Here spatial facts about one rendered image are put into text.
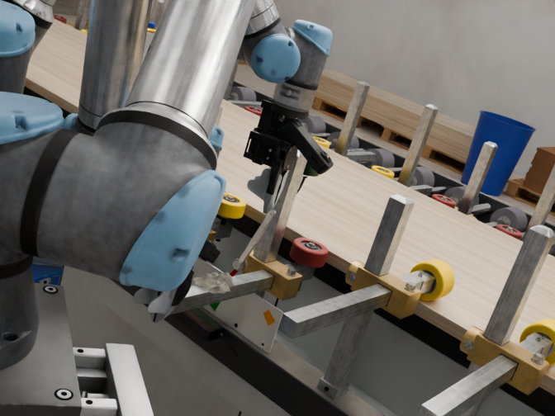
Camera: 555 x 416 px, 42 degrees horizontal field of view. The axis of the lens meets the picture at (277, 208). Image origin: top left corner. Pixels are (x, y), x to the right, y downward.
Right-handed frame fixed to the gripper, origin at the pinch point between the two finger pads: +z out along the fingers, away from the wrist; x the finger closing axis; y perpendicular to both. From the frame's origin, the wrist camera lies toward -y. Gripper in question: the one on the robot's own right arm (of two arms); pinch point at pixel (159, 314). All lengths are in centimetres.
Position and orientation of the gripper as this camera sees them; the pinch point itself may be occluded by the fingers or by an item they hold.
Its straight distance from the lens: 130.4
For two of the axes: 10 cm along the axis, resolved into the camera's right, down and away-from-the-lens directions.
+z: -2.9, 9.1, 3.0
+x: 7.4, 4.1, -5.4
